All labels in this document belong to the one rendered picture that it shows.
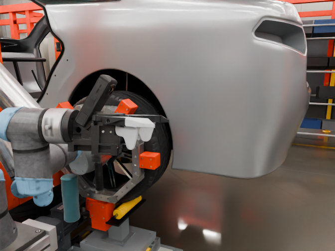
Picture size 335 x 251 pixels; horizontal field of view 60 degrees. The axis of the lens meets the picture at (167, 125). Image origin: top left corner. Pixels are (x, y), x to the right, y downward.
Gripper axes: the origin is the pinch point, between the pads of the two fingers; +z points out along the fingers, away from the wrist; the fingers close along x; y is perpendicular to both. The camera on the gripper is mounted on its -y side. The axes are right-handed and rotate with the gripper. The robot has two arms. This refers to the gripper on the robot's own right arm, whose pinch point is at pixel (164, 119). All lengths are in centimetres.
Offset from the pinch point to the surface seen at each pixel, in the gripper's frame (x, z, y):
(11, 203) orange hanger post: -89, -103, 57
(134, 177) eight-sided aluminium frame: -88, -30, 36
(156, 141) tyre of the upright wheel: -95, -21, 18
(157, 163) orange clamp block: -88, -18, 28
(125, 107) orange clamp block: -84, -35, 0
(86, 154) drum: -79, -53, 24
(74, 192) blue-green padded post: -88, -64, 47
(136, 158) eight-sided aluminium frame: -87, -29, 26
